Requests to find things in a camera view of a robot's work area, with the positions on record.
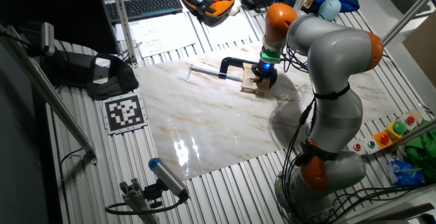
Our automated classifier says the green cloth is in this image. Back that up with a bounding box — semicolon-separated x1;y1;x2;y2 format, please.
403;118;436;184

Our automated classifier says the printed paper sheet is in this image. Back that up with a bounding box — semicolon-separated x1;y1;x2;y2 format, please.
129;12;198;59
204;11;255;47

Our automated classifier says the grey box large red button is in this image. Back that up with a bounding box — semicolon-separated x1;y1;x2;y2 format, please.
398;113;418;131

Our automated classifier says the marble pattern table mat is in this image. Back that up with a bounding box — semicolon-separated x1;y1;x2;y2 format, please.
134;41;398;181

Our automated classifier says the miniature wooden window frame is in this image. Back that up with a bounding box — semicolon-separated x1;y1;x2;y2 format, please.
240;62;270;95

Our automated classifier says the short aluminium profile stand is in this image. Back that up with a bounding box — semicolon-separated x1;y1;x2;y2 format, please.
119;178;161;224

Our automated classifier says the orange box red button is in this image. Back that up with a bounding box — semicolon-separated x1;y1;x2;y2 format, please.
373;131;394;150

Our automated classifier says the aluminium frame bar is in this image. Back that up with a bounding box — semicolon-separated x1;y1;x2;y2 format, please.
0;25;98;165
381;0;436;46

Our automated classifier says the silver depth camera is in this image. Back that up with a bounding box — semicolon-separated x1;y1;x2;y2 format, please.
40;22;56;57

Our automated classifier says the blue plastic bag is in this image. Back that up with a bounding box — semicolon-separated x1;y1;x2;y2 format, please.
386;159;425;187

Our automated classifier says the light blue egg shape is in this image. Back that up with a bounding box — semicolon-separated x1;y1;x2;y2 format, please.
317;0;342;21

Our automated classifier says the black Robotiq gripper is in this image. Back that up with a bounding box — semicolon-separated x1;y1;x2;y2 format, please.
251;60;278;91

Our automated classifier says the brown cardboard box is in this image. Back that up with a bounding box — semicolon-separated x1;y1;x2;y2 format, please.
402;19;436;89

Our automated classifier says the black white fiducial marker board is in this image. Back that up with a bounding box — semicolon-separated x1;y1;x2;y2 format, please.
102;93;149;135

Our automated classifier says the black C-clamp with steel screw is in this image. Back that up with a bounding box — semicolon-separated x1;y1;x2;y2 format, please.
185;57;277;89

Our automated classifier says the grey box small green button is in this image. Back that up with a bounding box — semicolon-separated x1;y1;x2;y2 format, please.
362;135;381;154

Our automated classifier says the silver camera with blue cap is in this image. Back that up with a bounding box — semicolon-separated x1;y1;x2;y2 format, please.
148;157;190;199

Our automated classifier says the grey rectangular device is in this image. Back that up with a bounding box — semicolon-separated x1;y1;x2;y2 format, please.
92;57;112;84

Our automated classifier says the button control box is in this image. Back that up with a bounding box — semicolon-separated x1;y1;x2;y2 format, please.
388;118;436;150

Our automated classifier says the black fabric bag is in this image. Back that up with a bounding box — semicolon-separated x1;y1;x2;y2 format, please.
40;52;140;101

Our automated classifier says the black computer keyboard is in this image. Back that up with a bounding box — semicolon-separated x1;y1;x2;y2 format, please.
104;0;184;24

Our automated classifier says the green wrist mount flange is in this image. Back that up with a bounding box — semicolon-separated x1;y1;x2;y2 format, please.
260;46;283;64

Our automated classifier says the grey box small red button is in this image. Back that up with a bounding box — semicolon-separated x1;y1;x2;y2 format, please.
347;138;367;156

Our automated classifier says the black monitor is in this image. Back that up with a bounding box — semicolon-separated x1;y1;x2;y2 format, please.
0;0;119;55

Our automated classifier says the yellow box green button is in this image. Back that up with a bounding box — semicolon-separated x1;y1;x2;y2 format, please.
386;120;408;142

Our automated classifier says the black camera cable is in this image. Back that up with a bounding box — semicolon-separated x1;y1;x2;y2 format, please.
104;196;188;216

